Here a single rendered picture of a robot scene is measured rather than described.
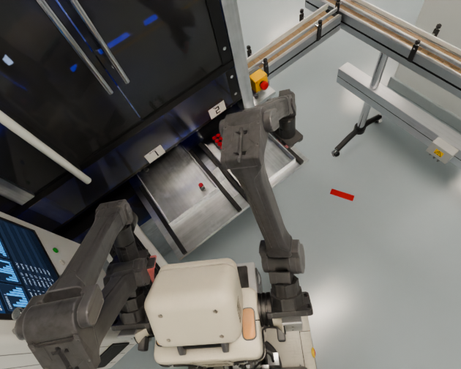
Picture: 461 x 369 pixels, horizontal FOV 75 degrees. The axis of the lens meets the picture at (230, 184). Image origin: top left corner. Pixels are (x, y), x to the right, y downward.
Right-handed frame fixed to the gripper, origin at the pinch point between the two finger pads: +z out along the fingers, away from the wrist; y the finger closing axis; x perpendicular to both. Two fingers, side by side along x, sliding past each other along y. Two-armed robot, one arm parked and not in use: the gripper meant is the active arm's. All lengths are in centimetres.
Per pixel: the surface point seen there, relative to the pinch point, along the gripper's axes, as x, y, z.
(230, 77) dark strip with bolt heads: -1.6, 37.2, -8.2
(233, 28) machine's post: -7.7, 37.8, -27.5
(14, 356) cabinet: 93, -17, -36
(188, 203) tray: 44.6, 15.0, 16.1
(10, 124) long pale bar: 66, 31, -49
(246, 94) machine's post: -7.2, 37.1, 7.5
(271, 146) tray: -0.7, 12.9, 17.3
